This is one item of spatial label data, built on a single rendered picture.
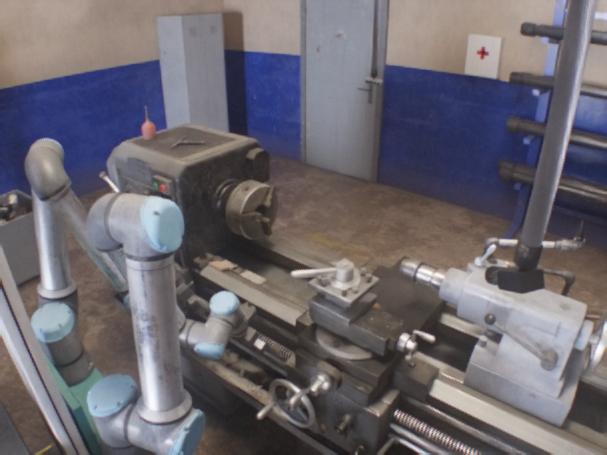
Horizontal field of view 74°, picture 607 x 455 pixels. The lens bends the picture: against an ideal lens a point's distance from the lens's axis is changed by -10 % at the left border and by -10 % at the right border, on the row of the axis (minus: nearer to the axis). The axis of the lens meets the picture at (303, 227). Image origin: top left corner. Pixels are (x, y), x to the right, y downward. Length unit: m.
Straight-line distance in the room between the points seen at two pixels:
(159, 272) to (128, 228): 0.12
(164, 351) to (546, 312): 1.07
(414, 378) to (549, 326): 0.45
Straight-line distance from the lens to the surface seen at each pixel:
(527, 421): 1.53
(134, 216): 0.99
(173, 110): 5.66
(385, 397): 1.54
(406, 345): 1.41
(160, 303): 1.06
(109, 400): 1.35
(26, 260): 3.88
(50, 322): 1.72
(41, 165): 1.51
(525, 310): 1.43
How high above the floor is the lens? 1.96
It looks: 28 degrees down
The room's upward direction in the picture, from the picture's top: straight up
